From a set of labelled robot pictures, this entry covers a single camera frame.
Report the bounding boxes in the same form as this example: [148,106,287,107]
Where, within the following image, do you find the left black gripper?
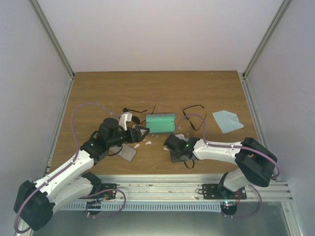
[108,125,150,148]

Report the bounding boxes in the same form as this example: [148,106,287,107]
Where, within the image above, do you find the blue green glasses case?
[146,114,176,134]

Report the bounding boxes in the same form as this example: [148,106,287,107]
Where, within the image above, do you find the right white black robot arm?
[164,134,279,199]

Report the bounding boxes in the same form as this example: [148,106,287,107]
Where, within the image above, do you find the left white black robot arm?
[13,118,150,234]

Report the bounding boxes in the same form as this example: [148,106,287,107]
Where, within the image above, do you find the dark lens sunglasses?
[123,108,147,125]

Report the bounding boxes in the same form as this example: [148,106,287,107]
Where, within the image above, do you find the grey glasses case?
[109,144,137,162]

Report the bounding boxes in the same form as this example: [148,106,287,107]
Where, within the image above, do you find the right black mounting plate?
[197,184,247,200]

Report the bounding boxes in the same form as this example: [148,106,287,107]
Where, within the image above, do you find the black mounting plate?
[197,184,247,200]
[97,183,117,201]

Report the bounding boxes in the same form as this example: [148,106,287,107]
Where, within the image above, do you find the far blue cleaning cloth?
[213,110,244,134]

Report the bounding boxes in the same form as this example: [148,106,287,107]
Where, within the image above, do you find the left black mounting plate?
[97,183,117,201]

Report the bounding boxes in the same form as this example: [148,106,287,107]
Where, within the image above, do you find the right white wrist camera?
[175,134,189,142]

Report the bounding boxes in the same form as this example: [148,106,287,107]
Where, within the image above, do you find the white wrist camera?
[175,134,189,142]
[119,112,132,131]

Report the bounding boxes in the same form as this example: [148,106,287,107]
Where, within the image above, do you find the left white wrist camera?
[119,112,132,131]

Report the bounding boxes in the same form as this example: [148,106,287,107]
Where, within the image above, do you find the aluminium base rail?
[59,174,293,203]

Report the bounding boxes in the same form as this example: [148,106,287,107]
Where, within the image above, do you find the black frame clear glasses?
[182,104,207,131]

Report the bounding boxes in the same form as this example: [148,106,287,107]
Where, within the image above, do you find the slotted grey cable duct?
[58,202,221,213]

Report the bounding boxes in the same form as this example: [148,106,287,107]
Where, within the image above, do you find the left aluminium frame post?
[29,0,75,79]

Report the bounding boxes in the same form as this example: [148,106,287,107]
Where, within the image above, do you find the aluminium frame post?
[29,0,75,79]
[242,0,293,79]

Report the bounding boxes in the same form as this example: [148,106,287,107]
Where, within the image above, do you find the right aluminium frame post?
[242,0,293,79]

